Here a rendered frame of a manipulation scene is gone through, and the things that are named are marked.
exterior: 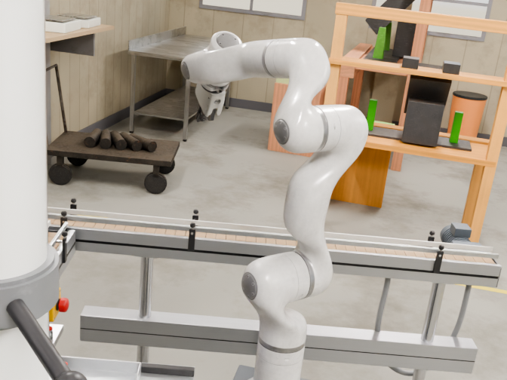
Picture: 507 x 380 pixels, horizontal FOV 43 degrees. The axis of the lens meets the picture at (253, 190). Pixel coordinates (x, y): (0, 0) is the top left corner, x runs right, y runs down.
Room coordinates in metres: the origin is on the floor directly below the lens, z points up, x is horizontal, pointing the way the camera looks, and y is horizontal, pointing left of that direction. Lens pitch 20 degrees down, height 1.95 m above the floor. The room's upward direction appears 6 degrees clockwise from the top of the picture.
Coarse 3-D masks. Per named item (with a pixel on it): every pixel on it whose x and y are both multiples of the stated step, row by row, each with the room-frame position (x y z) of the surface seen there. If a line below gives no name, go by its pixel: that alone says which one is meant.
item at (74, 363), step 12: (72, 360) 1.43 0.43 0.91; (84, 360) 1.43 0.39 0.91; (96, 360) 1.43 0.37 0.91; (108, 360) 1.43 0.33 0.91; (120, 360) 1.44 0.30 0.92; (84, 372) 1.41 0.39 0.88; (96, 372) 1.42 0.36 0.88; (108, 372) 1.42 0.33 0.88; (120, 372) 1.43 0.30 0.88; (132, 372) 1.43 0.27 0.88
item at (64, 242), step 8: (48, 224) 2.14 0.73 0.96; (64, 224) 2.14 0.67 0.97; (48, 232) 2.14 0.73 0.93; (56, 232) 2.17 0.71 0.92; (64, 232) 2.00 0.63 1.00; (72, 232) 2.15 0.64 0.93; (48, 240) 2.08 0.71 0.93; (56, 240) 2.01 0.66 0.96; (64, 240) 2.00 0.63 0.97; (72, 240) 2.14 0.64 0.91; (56, 248) 2.02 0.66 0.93; (64, 248) 2.00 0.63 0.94; (72, 248) 2.14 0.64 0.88; (64, 256) 2.00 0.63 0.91; (64, 264) 2.03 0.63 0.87
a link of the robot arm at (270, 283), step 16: (272, 256) 1.39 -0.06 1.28; (288, 256) 1.40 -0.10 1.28; (256, 272) 1.34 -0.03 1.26; (272, 272) 1.34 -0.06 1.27; (288, 272) 1.35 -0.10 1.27; (304, 272) 1.37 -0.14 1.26; (256, 288) 1.32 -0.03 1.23; (272, 288) 1.32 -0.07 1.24; (288, 288) 1.33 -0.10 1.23; (304, 288) 1.36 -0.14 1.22; (256, 304) 1.32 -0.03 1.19; (272, 304) 1.31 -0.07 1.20; (272, 320) 1.34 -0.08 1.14; (288, 320) 1.35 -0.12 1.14; (304, 320) 1.41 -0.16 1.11; (272, 336) 1.36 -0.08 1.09; (288, 336) 1.35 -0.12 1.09; (304, 336) 1.38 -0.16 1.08; (288, 352) 1.35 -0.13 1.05
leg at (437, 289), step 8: (432, 288) 2.29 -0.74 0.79; (440, 288) 2.27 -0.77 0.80; (432, 296) 2.28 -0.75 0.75; (440, 296) 2.27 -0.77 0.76; (432, 304) 2.28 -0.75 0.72; (440, 304) 2.28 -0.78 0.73; (432, 312) 2.27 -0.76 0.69; (432, 320) 2.27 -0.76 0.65; (424, 328) 2.29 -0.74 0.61; (432, 328) 2.27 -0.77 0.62; (424, 336) 2.28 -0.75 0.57; (432, 336) 2.28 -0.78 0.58; (416, 376) 2.28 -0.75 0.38; (424, 376) 2.28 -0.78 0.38
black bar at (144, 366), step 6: (144, 366) 1.44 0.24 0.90; (150, 366) 1.44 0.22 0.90; (156, 366) 1.45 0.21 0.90; (162, 366) 1.45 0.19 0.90; (168, 366) 1.45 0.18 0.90; (174, 366) 1.45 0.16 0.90; (180, 366) 1.46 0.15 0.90; (186, 366) 1.46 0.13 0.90; (150, 372) 1.44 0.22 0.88; (156, 372) 1.44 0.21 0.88; (162, 372) 1.44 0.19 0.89; (168, 372) 1.44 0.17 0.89; (174, 372) 1.44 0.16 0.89; (180, 372) 1.44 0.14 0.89; (186, 372) 1.44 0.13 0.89; (192, 372) 1.45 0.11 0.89
